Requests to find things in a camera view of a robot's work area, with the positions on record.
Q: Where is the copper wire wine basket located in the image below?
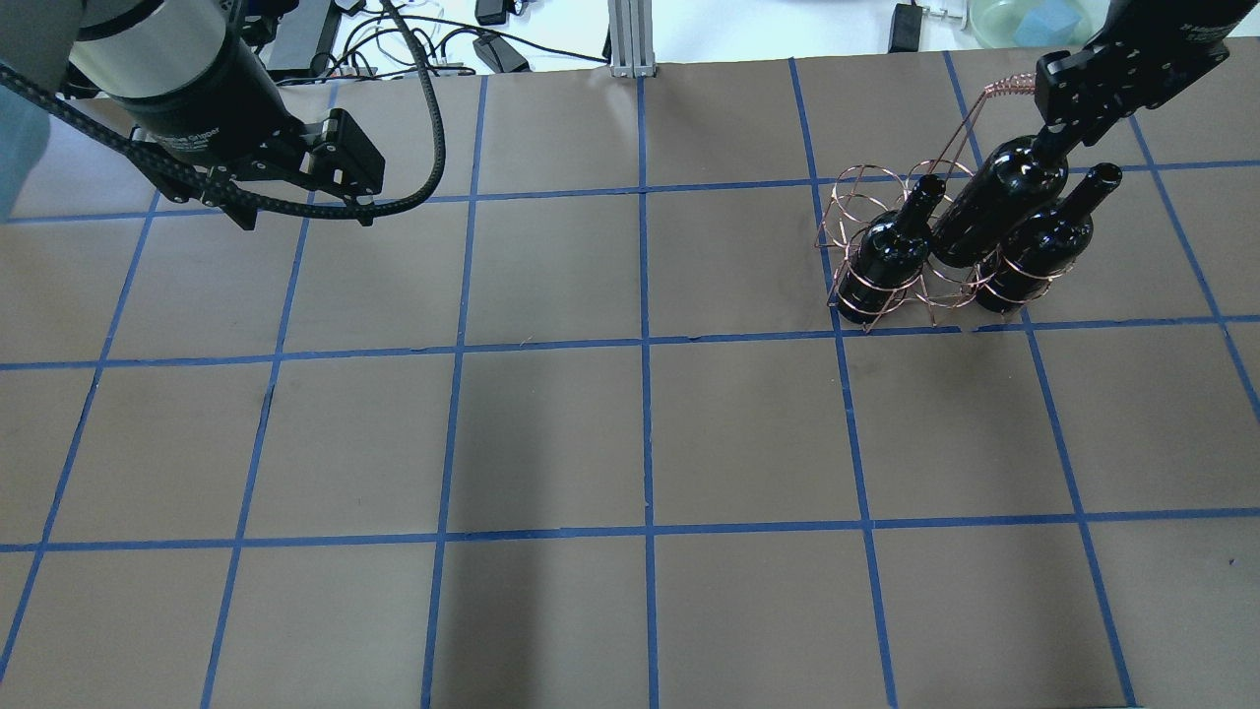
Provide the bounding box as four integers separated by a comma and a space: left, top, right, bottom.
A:
816, 73, 1068, 329

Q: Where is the aluminium frame post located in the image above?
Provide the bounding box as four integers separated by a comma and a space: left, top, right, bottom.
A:
607, 0, 658, 78

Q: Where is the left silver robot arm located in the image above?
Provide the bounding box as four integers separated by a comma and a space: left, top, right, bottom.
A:
3, 1, 386, 230

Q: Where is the black power brick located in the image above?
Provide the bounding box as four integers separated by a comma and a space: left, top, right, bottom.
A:
265, 1, 341, 81

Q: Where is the dark wine bottle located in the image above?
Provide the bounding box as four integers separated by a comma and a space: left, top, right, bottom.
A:
930, 135, 1071, 268
837, 174, 948, 326

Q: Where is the blue foam cube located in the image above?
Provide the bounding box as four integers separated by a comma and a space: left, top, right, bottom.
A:
1012, 1, 1084, 47

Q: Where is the dark wine bottle in basket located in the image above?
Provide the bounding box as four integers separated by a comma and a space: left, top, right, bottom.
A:
837, 174, 948, 326

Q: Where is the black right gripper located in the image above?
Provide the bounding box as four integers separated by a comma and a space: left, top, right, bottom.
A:
1034, 1, 1257, 133

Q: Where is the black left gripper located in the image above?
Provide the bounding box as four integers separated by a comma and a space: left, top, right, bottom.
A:
103, 34, 386, 230

